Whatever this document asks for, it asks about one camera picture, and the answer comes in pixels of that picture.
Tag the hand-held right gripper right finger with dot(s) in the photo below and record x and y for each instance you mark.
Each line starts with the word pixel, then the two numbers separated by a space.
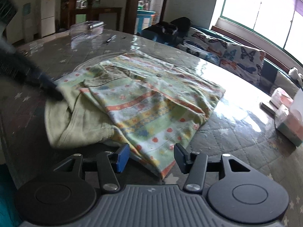
pixel 181 158

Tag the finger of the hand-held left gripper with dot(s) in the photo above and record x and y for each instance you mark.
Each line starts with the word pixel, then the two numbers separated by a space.
pixel 51 91

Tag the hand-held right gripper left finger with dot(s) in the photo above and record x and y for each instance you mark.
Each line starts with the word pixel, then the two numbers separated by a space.
pixel 123 158

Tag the pastel patterned pajama top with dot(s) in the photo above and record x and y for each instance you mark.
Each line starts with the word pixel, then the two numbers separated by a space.
pixel 142 94

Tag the white fridge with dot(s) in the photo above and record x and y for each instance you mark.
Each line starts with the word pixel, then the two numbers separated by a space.
pixel 47 16

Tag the clear plastic food container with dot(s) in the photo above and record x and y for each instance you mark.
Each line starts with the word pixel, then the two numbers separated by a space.
pixel 86 29

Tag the black and silver pen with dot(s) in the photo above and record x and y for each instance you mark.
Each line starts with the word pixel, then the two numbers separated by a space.
pixel 110 39

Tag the dark wooden shelf cabinet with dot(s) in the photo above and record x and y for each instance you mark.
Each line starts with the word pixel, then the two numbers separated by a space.
pixel 68 4

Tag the dark wooden side table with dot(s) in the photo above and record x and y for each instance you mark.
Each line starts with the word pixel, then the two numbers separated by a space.
pixel 106 10

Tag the teal cloth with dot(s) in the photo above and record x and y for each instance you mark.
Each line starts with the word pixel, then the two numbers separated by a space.
pixel 7 194

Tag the butterfly print pillow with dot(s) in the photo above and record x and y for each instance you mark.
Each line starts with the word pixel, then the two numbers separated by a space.
pixel 201 45
pixel 243 63

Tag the pink tissue pack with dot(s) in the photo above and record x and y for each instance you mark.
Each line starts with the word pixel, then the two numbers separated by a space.
pixel 281 98
pixel 291 127

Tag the light blue cabinet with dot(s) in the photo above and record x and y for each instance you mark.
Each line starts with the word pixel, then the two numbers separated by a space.
pixel 144 20

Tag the grey pillow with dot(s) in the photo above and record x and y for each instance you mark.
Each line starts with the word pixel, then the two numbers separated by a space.
pixel 284 84

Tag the blue sofa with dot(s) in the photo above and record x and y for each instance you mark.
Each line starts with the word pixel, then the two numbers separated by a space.
pixel 269 66

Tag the black bag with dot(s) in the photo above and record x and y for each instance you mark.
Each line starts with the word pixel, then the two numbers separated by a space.
pixel 170 28

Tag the panda plush toy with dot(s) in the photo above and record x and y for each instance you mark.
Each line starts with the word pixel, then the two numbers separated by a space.
pixel 296 75

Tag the green framed window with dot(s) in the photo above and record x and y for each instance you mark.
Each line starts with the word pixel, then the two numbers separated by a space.
pixel 260 9

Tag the dark wooden door frame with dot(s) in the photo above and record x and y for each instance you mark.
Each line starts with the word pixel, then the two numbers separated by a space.
pixel 131 4

